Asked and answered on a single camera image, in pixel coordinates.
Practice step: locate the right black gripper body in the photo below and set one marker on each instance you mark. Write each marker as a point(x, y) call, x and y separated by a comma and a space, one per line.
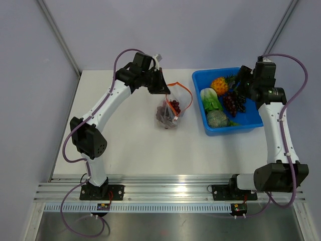
point(255, 85)

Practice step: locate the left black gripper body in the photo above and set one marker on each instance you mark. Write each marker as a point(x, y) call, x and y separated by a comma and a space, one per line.
point(145, 76)

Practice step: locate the blue black grape bunch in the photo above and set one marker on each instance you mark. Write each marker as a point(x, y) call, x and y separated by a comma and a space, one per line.
point(240, 103)

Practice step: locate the clear zip bag orange zipper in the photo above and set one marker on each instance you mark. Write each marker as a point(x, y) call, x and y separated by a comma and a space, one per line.
point(181, 94)

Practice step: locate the dark purple grape bunch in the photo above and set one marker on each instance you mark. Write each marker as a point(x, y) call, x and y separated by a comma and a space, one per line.
point(165, 117)

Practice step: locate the red grape bunch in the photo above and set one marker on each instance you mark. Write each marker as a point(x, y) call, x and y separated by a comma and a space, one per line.
point(175, 105)

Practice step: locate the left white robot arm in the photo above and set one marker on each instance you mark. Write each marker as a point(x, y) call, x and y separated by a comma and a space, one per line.
point(86, 132)

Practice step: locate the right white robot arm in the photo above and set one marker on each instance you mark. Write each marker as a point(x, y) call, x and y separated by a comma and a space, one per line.
point(283, 171)

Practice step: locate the orange toy pineapple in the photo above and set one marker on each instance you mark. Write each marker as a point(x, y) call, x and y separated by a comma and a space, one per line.
point(220, 86)

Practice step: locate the blue plastic bin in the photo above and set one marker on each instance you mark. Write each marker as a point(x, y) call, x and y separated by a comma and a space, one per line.
point(246, 121)

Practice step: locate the green cabbage toy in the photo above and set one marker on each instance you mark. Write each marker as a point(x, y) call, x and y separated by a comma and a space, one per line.
point(210, 100)

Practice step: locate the small green grape bunch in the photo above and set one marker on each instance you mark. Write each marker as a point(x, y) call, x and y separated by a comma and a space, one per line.
point(232, 124)

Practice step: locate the green cantaloupe melon toy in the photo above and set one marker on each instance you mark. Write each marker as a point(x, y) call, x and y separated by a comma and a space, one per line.
point(217, 119)

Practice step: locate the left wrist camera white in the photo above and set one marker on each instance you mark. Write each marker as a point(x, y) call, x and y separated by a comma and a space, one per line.
point(157, 58)

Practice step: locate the aluminium rail frame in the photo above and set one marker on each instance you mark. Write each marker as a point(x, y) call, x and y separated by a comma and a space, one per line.
point(138, 188)

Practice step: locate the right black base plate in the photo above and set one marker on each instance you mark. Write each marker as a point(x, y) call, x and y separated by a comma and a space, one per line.
point(227, 193)

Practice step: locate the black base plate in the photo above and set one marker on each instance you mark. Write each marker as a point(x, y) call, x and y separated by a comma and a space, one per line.
point(227, 193)
point(105, 192)

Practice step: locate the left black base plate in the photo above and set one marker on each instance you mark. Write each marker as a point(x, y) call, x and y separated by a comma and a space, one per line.
point(105, 192)

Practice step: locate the white slotted cable duct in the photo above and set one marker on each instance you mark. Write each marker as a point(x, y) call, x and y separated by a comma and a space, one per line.
point(139, 207)

